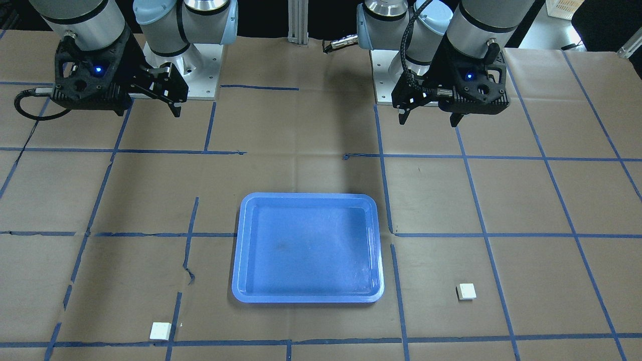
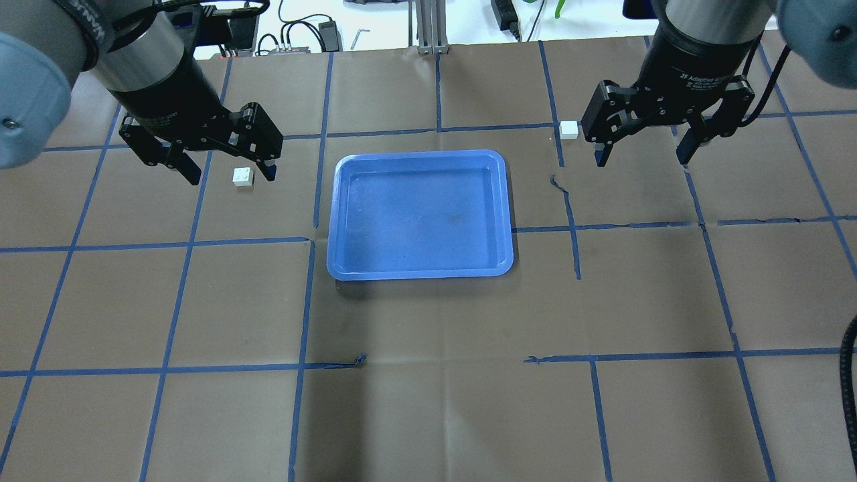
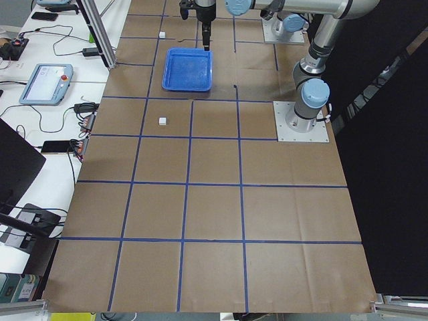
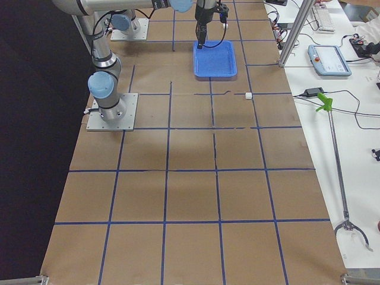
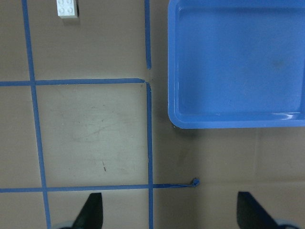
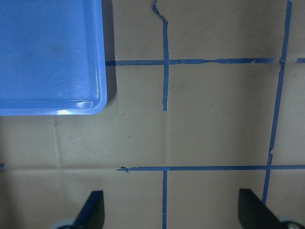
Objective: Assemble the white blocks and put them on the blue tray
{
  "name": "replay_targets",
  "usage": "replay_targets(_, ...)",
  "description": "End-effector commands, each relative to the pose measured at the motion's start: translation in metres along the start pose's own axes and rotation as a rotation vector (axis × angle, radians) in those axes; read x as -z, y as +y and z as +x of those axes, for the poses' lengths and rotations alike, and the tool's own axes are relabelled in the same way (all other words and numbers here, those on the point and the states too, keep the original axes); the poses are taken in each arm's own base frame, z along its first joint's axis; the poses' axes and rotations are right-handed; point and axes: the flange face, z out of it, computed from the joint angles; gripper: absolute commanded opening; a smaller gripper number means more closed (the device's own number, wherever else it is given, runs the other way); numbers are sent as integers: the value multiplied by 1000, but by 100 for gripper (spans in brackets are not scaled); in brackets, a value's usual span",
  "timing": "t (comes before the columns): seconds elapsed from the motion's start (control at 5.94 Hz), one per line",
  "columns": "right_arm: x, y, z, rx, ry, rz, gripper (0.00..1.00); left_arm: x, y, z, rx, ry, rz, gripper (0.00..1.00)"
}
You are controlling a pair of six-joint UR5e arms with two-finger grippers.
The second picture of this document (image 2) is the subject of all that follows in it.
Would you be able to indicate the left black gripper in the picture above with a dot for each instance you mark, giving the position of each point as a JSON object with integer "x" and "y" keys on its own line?
{"x": 173, "y": 96}

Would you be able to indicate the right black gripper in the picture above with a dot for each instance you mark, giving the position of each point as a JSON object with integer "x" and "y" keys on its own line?
{"x": 696, "y": 63}

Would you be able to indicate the white block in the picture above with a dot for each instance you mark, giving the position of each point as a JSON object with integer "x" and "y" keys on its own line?
{"x": 569, "y": 130}
{"x": 243, "y": 177}

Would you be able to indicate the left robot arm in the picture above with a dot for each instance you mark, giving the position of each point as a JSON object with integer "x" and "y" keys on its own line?
{"x": 144, "y": 60}

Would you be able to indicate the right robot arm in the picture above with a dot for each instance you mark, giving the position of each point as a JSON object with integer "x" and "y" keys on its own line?
{"x": 821, "y": 32}

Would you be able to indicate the blue plastic tray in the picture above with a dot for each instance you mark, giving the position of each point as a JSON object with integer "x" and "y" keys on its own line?
{"x": 429, "y": 214}

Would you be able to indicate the black power adapter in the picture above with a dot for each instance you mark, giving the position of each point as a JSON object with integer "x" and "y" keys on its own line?
{"x": 330, "y": 36}

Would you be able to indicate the hex key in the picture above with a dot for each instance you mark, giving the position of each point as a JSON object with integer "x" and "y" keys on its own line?
{"x": 357, "y": 36}

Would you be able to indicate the black power brick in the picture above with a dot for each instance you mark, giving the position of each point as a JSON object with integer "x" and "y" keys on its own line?
{"x": 505, "y": 14}

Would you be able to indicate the usb hub with cables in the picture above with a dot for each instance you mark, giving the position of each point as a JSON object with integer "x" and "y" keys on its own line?
{"x": 282, "y": 51}

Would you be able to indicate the aluminium frame post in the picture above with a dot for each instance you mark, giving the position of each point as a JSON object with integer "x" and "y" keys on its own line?
{"x": 431, "y": 27}

